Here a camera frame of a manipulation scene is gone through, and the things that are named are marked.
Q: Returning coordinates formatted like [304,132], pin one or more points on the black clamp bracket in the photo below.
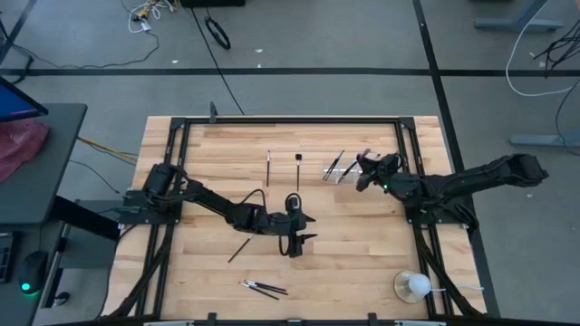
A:
[211,319]
[372,319]

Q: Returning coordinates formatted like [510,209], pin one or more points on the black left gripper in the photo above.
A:
[287,224]

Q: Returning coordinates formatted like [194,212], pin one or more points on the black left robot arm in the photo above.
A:
[213,201]

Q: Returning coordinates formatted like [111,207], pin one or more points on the black aluminium rig frame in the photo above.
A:
[294,120]

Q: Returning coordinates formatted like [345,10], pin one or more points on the computer monitor blue screen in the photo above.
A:
[13,102]

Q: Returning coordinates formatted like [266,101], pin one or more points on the black desk crossbar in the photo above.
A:
[86,219]

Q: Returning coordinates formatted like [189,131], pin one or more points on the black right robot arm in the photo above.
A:
[476,176]

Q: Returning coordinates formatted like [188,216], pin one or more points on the red cloth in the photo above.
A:
[18,145]

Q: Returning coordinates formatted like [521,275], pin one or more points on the black box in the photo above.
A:
[213,3]

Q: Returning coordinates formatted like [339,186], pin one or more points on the black computer mouse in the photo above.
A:
[31,269]

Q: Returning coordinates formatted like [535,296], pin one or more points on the flat-top black makeup brush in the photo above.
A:
[298,157]

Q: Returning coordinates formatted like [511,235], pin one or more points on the black keyboard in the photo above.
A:
[6,258]

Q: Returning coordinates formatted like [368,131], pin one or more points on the grey table foot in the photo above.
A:
[544,139]
[516,25]

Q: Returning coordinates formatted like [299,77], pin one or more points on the dark grey desk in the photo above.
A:
[50,181]

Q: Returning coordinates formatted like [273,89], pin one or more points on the clear acrylic brush organizer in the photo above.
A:
[351,179]

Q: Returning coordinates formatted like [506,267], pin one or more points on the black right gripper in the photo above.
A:
[389,176]

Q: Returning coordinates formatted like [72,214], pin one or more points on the black caster wheel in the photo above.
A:
[61,298]

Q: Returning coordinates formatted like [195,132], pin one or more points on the grey desk leg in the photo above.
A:
[56,271]

